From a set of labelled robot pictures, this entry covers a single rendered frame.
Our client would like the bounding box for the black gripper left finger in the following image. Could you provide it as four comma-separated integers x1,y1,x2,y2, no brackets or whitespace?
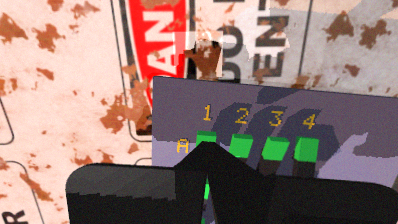
65,141,210,224

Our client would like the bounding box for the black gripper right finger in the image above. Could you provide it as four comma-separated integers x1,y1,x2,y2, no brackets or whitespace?
207,142,398,224

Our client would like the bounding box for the grey switch panel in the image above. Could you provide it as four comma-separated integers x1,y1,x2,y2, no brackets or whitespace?
151,76,398,188

